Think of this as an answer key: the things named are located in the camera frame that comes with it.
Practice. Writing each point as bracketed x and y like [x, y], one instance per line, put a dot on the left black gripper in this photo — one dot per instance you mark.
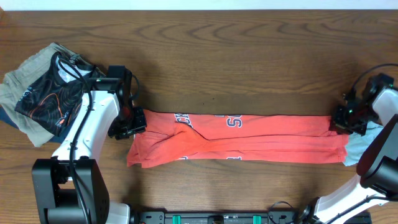
[141, 124]

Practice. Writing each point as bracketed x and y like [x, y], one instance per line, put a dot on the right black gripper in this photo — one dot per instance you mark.
[339, 124]

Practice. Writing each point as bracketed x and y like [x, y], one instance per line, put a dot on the light blue t-shirt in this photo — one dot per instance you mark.
[357, 144]

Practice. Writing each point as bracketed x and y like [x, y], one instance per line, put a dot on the red t-shirt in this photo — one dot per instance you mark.
[180, 136]

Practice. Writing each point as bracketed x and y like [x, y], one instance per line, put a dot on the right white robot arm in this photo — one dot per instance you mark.
[375, 182]

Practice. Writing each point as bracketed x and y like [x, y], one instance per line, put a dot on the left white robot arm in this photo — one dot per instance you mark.
[69, 187]

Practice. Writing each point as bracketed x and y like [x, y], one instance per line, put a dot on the black orange patterned shirt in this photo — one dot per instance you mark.
[54, 99]

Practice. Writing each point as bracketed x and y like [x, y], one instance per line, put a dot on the khaki folded garment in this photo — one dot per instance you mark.
[17, 81]

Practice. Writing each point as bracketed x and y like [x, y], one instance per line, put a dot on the navy folded garment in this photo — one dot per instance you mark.
[59, 139]

